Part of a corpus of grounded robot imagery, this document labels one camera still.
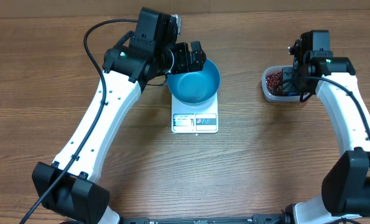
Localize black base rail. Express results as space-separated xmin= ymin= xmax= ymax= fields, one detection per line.
xmin=119 ymin=203 xmax=295 ymax=224

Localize red adzuki beans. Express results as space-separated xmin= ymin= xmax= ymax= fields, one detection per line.
xmin=266 ymin=71 xmax=284 ymax=96

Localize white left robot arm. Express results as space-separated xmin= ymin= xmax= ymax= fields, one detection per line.
xmin=32 ymin=8 xmax=206 ymax=223

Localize white digital kitchen scale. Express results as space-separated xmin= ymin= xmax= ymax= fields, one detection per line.
xmin=171 ymin=93 xmax=219 ymax=134

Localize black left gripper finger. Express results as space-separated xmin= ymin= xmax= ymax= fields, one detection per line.
xmin=175 ymin=42 xmax=193 ymax=74
xmin=190 ymin=41 xmax=206 ymax=72

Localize clear plastic food container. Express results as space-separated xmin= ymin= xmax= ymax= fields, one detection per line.
xmin=261 ymin=65 xmax=300 ymax=103

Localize teal blue bowl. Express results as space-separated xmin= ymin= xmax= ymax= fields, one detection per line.
xmin=168 ymin=59 xmax=221 ymax=105

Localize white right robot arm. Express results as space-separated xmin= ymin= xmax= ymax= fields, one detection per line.
xmin=274 ymin=30 xmax=370 ymax=223

